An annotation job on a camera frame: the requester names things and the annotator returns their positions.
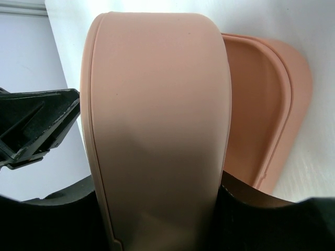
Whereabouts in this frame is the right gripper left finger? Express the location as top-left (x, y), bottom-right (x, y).
top-left (1, 176), bottom-right (113, 250)

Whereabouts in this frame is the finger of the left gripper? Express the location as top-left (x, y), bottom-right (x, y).
top-left (1, 89), bottom-right (80, 170)

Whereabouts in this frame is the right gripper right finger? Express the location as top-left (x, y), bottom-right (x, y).
top-left (206, 173), bottom-right (334, 250)

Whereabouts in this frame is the pink lunch box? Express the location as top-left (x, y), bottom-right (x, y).
top-left (91, 12), bottom-right (231, 250)
top-left (258, 39), bottom-right (312, 194)

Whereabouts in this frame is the pink box lid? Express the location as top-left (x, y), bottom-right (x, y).
top-left (222, 34), bottom-right (291, 188)
top-left (80, 13), bottom-right (122, 250)

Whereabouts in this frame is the left aluminium frame post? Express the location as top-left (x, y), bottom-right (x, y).
top-left (1, 1), bottom-right (48, 17)

